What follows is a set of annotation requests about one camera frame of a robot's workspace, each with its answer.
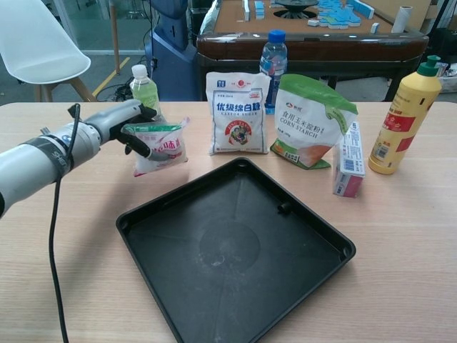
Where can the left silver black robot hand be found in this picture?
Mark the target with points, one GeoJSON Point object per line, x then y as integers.
{"type": "Point", "coordinates": [114, 118]}

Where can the small pink seasoning bag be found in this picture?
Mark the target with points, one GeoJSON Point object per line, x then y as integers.
{"type": "Point", "coordinates": [168, 143]}

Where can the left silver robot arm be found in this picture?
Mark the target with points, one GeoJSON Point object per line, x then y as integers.
{"type": "Point", "coordinates": [32, 168]}

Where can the black square plastic tray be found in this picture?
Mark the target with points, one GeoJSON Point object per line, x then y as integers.
{"type": "Point", "coordinates": [235, 257]}

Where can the clear bottle green label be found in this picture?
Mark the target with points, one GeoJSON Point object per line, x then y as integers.
{"type": "Point", "coordinates": [144, 91]}

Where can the blue machine body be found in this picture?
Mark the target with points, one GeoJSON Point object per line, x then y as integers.
{"type": "Point", "coordinates": [171, 57]}

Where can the white chair wooden legs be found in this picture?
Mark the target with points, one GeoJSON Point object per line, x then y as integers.
{"type": "Point", "coordinates": [35, 43]}

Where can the white sugar bag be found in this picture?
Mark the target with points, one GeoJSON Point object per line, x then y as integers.
{"type": "Point", "coordinates": [237, 114]}

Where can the clear bottle blue cap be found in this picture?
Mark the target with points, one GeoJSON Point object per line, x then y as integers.
{"type": "Point", "coordinates": [274, 60]}

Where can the blue white mahjong tile row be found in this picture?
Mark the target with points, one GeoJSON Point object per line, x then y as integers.
{"type": "Point", "coordinates": [246, 10]}

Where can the green white corn starch bag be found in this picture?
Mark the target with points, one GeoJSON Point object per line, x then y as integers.
{"type": "Point", "coordinates": [307, 125]}

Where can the black mahjong table centre disc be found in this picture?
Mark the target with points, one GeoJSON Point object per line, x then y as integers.
{"type": "Point", "coordinates": [294, 9]}

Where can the dark wood mahjong table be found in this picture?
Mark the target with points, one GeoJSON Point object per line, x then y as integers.
{"type": "Point", "coordinates": [321, 46]}

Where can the single blue white mahjong tile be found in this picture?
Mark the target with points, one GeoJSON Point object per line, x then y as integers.
{"type": "Point", "coordinates": [375, 27]}
{"type": "Point", "coordinates": [313, 23]}

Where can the white pink carton box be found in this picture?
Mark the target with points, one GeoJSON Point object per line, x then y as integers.
{"type": "Point", "coordinates": [350, 160]}

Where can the blue mahjong tile pile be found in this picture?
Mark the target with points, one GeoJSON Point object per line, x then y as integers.
{"type": "Point", "coordinates": [342, 14]}

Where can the yellow bottle green cap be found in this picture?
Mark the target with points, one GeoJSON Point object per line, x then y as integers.
{"type": "Point", "coordinates": [403, 125]}

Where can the white paper roll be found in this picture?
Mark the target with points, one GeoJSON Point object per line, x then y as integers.
{"type": "Point", "coordinates": [402, 18]}

